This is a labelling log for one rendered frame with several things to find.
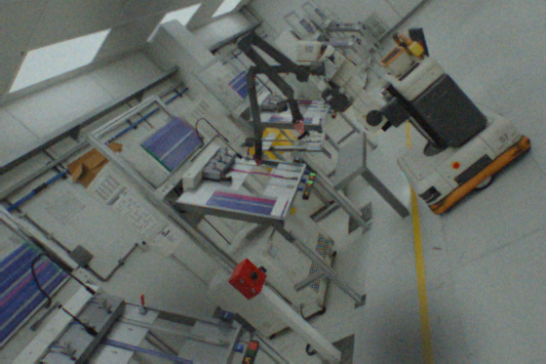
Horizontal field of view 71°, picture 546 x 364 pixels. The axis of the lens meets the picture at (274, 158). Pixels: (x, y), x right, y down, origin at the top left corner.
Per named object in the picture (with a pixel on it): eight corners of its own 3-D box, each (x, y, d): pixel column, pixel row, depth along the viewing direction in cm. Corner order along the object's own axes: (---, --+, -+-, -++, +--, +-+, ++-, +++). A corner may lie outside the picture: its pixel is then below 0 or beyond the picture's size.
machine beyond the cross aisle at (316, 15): (386, 46, 849) (327, -20, 819) (385, 54, 779) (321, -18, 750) (340, 86, 918) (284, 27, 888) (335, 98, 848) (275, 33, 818)
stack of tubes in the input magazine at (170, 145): (203, 139, 297) (177, 114, 293) (172, 172, 253) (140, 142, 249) (194, 148, 303) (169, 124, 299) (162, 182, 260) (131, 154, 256)
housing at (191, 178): (221, 162, 304) (220, 145, 297) (194, 195, 262) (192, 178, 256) (212, 160, 306) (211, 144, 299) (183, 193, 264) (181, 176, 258)
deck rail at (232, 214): (284, 225, 232) (285, 218, 229) (284, 227, 231) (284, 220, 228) (177, 207, 248) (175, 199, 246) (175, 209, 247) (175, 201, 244)
